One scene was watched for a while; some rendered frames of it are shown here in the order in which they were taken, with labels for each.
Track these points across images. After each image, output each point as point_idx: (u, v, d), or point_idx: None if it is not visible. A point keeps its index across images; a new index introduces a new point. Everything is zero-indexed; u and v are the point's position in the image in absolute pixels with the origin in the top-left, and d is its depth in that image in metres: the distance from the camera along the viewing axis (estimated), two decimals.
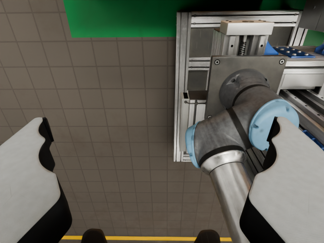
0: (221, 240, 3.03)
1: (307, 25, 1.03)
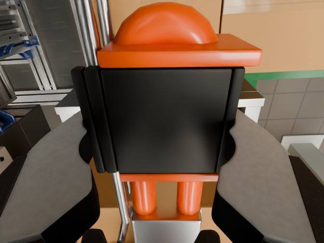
0: None
1: (74, 91, 0.77)
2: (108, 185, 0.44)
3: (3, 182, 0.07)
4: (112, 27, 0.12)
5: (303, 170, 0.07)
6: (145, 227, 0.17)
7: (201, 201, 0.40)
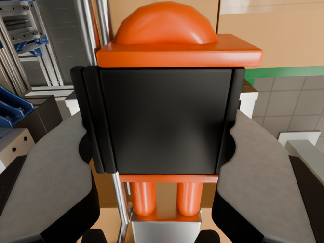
0: None
1: None
2: (108, 185, 0.44)
3: (3, 182, 0.07)
4: (112, 27, 0.12)
5: (303, 170, 0.07)
6: (144, 228, 0.17)
7: (202, 202, 0.40)
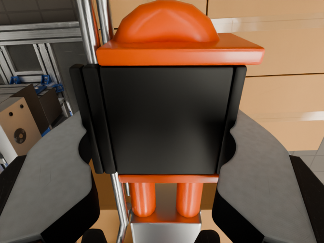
0: None
1: None
2: (107, 187, 0.44)
3: (3, 182, 0.07)
4: (112, 26, 0.11)
5: (303, 170, 0.07)
6: (144, 230, 0.17)
7: (201, 203, 0.40)
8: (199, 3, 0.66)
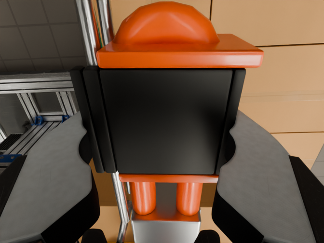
0: None
1: None
2: (109, 183, 0.44)
3: (3, 182, 0.07)
4: (113, 27, 0.11)
5: (303, 170, 0.07)
6: (144, 227, 0.17)
7: (202, 201, 0.40)
8: None
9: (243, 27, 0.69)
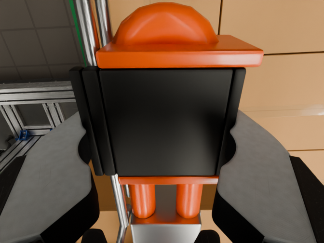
0: None
1: None
2: (106, 188, 0.44)
3: (2, 182, 0.07)
4: (111, 28, 0.11)
5: (303, 170, 0.07)
6: (144, 231, 0.17)
7: (200, 204, 0.40)
8: None
9: (259, 31, 0.58)
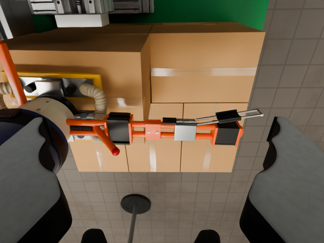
0: None
1: (19, 4, 1.00)
2: (143, 71, 0.75)
3: None
4: (241, 113, 0.63)
5: None
6: (193, 128, 0.62)
7: None
8: (161, 99, 1.19)
9: None
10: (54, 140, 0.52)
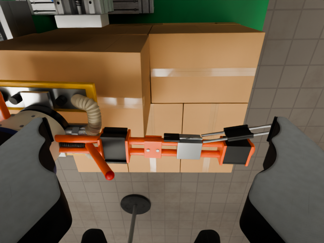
0: None
1: (19, 4, 1.00)
2: (142, 72, 0.75)
3: None
4: (253, 129, 0.55)
5: None
6: (198, 146, 0.55)
7: (143, 122, 0.83)
8: (161, 99, 1.19)
9: (193, 119, 1.26)
10: None
